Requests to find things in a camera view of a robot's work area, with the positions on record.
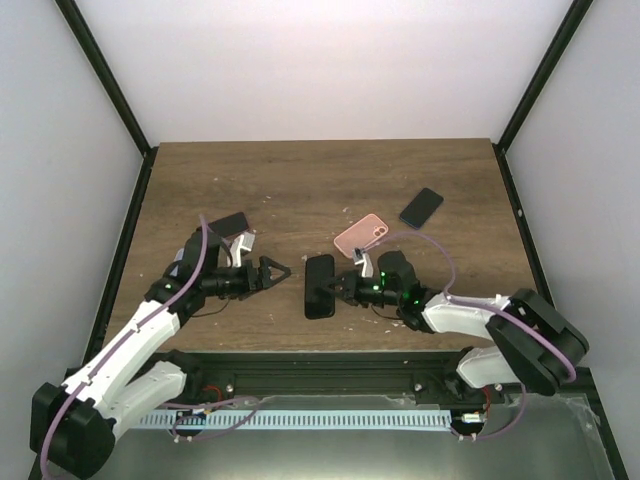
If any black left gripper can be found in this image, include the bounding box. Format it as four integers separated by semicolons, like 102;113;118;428
204;257;292;301

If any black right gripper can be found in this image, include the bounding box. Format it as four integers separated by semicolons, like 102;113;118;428
321;270;401;309

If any black phone case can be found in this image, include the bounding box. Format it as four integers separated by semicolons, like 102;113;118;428
304;254;335;320

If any pink phone case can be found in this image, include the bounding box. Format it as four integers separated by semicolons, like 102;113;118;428
333;213;389;258

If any blue smartphone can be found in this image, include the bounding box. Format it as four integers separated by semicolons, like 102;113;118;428
399;188;444;230

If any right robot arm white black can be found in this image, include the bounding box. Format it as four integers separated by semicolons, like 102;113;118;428
305;250;590;403

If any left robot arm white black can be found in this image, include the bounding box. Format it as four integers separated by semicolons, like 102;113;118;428
30;227;291;479

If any dark red smartphone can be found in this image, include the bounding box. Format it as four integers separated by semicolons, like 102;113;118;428
208;211;250;239

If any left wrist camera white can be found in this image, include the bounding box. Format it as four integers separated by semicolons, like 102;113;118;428
228;232;255;267

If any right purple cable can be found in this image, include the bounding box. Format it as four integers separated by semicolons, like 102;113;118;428
362;230;579;441

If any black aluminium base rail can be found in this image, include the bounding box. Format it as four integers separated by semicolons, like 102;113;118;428
178;351;520;409

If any white slotted cable duct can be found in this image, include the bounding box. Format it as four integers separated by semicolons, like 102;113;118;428
135;410;452;432

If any left black frame post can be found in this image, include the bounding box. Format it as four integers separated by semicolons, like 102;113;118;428
53;0;153;156

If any black frame post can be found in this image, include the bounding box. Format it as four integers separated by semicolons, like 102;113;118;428
53;0;153;156
497;0;596;149

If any right black frame post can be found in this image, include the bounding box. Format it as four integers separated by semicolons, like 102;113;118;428
497;0;596;149

